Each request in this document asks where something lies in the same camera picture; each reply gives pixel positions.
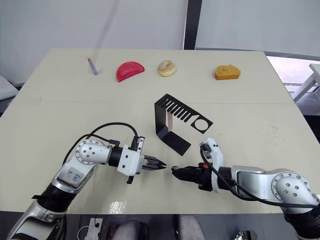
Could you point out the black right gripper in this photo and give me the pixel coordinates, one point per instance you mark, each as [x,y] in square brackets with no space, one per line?
[205,176]

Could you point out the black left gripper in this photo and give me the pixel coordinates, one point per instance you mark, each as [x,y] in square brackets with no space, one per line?
[147,163]

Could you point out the small dark watch body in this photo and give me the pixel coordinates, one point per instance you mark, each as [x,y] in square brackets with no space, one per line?
[175,167]

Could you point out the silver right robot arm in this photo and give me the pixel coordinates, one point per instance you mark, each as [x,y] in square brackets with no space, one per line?
[287,185]

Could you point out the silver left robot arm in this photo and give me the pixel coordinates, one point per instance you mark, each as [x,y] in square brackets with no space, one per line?
[87,153]

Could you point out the black metal watch stand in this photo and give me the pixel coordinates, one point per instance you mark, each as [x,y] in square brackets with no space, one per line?
[175,142]

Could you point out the white label with blue writing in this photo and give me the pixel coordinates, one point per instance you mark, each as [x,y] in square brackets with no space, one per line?
[72,176]

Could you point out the red half-round toy food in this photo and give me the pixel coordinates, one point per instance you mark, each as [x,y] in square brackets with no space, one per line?
[129,71]

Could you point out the sprinkled toy donut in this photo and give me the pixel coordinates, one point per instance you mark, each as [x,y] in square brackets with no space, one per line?
[166,68]

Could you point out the orange toy cake slice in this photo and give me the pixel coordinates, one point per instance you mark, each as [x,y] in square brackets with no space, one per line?
[227,72]

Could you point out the purple stick with red tip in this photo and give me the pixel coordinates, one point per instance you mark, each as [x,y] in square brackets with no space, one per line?
[92,67]

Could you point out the dark vertical pillar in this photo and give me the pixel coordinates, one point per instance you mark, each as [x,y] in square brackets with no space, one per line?
[191,23]

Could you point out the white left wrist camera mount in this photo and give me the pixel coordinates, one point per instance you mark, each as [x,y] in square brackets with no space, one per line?
[128,160]

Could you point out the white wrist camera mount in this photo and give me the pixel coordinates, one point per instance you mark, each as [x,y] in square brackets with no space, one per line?
[128,160]
[217,155]

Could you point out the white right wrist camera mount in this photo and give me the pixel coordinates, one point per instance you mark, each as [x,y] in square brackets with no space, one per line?
[217,155]

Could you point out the white metal bracket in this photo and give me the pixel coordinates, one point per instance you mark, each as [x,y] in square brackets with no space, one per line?
[94,228]

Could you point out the white frame furniture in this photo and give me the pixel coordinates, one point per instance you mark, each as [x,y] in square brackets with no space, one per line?
[308,82]

